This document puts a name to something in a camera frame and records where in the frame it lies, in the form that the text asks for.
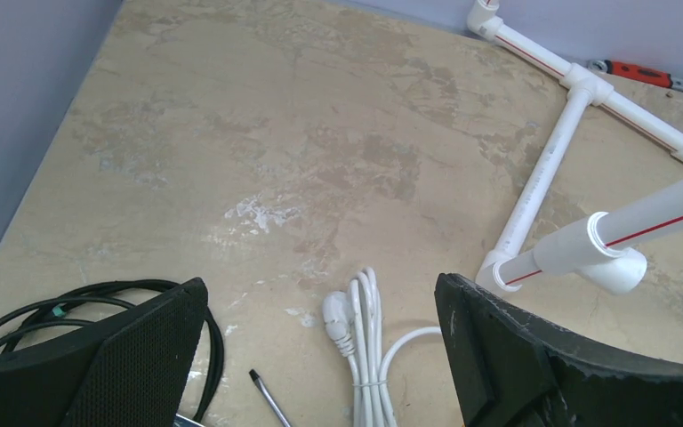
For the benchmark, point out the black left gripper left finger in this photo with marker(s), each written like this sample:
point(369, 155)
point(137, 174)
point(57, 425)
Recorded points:
point(109, 354)

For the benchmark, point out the white PVC pipe frame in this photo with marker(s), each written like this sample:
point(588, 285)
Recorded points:
point(600, 247)

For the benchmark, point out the yellow black handled screwdriver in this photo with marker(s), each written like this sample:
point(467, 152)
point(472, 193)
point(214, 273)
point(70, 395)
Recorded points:
point(274, 406)

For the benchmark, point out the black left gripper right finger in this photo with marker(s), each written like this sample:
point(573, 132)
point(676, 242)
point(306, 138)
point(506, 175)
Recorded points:
point(513, 368)

